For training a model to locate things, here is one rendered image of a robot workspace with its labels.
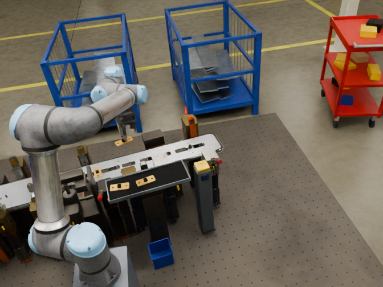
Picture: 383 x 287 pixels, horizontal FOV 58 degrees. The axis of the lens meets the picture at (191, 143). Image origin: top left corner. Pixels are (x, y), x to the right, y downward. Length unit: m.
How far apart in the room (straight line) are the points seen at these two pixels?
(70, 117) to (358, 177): 2.77
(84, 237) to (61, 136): 0.36
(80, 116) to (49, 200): 0.31
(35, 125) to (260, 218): 1.32
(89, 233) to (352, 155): 2.84
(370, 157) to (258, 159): 1.55
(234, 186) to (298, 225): 0.44
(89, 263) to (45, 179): 0.32
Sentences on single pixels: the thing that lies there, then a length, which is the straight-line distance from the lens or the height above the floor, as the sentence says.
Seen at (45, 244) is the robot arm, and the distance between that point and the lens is 1.29.
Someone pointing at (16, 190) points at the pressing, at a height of 1.00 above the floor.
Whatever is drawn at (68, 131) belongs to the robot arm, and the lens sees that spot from 1.06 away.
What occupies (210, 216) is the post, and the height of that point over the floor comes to 0.82.
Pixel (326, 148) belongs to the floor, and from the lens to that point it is 3.63.
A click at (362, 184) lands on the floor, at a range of 3.34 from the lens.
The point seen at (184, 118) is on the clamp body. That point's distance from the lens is 2.10.
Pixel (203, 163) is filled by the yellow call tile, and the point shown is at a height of 1.16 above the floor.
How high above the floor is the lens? 2.24
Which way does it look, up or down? 38 degrees down
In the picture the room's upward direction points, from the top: 6 degrees counter-clockwise
